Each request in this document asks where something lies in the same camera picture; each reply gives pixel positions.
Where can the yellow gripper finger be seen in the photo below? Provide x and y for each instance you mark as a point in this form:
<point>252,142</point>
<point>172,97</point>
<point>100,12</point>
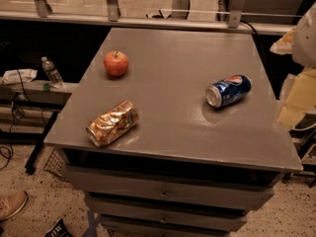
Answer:
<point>284,44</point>
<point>297,97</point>

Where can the blue pepsi can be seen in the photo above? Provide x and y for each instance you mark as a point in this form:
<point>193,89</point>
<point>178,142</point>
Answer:
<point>228,91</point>

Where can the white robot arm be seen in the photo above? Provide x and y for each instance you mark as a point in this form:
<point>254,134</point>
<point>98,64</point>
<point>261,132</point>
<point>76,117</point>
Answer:
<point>304,40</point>

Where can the crushed orange soda can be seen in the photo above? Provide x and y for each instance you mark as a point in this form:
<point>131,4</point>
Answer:
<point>113,124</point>

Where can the grey drawer cabinet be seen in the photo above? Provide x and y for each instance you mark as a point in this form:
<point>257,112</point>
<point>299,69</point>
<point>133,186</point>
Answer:
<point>186,169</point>

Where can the red apple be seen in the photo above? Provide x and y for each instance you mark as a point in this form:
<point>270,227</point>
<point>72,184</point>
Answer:
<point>116,63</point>

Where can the clear plastic water bottle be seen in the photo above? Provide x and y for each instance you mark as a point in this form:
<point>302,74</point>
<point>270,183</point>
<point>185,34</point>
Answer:
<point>51,72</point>

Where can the metal window railing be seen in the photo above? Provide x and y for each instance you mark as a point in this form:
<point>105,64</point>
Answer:
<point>272,17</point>

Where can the white crumpled cloth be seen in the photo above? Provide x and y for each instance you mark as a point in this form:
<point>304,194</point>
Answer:
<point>17,76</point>

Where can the black printed bag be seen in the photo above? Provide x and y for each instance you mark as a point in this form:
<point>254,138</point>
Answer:
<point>58,230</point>

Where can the tan shoe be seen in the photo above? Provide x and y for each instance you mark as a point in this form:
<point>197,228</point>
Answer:
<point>13,204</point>

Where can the wire mesh basket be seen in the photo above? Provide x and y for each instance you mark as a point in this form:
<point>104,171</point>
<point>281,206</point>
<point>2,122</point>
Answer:
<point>54,165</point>

